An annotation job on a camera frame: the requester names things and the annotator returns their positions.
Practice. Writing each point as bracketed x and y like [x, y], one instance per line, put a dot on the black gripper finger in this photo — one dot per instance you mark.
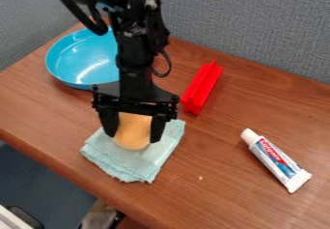
[109, 118]
[158, 126]

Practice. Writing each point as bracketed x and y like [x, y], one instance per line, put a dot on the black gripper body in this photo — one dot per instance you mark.
[136, 95]

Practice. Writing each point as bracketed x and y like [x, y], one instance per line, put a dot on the yellow foam ball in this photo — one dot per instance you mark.
[134, 131]

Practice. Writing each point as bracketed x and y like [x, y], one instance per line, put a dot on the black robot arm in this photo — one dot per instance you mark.
[136, 21]

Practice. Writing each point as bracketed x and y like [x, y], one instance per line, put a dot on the blue plate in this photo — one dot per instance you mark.
[81, 59]

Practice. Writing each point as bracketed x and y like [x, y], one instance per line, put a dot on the light green folded cloth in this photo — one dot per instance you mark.
[133, 166]

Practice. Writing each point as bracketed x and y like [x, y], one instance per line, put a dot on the red plastic block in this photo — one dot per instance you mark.
[201, 87]

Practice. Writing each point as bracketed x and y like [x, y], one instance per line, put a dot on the grey object under table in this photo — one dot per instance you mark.
[102, 217]

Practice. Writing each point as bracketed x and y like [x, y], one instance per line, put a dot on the white toothpaste tube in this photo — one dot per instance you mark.
[288, 171]

